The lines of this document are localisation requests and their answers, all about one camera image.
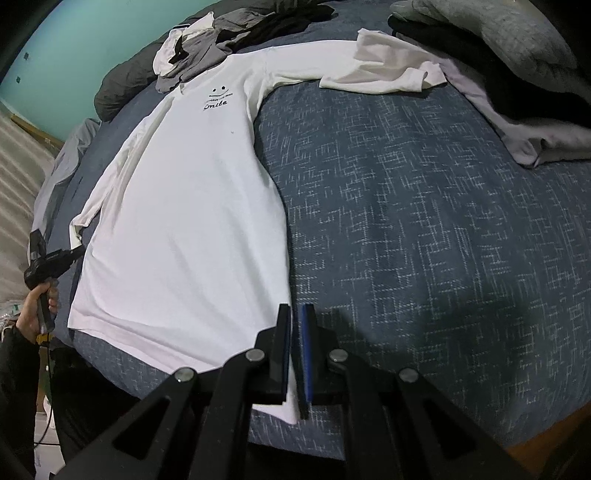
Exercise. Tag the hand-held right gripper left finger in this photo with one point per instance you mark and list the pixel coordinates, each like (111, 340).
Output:
(284, 360)

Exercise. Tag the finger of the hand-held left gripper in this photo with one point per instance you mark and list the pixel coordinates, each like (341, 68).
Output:
(67, 258)

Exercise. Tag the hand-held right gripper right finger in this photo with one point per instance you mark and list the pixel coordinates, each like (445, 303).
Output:
(305, 360)

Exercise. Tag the white long-sleeve shirt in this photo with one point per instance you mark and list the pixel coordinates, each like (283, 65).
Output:
(184, 207)

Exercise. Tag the person's left forearm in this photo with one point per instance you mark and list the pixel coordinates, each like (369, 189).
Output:
(18, 392)

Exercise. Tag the person's left hand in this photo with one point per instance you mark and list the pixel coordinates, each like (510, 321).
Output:
(28, 314)

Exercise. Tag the cream striped curtain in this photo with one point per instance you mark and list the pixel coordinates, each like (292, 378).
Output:
(18, 194)

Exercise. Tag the light grey blanket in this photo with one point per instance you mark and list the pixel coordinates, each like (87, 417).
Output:
(64, 161)

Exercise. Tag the blue patterned bed sheet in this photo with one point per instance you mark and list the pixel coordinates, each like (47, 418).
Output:
(415, 230)

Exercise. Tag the dark grey rolled duvet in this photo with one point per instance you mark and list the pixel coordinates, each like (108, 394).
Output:
(124, 87)

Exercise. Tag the white garment with black trim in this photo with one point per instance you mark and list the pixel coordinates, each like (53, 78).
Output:
(166, 50)

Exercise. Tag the crumpled black garment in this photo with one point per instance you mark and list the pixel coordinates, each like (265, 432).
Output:
(277, 23)

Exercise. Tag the folded light grey garment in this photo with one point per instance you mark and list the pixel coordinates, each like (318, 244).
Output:
(545, 138)

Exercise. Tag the folded black garment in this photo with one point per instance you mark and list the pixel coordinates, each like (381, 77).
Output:
(508, 92)

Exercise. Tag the wooden bed frame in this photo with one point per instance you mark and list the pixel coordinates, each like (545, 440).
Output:
(554, 443)

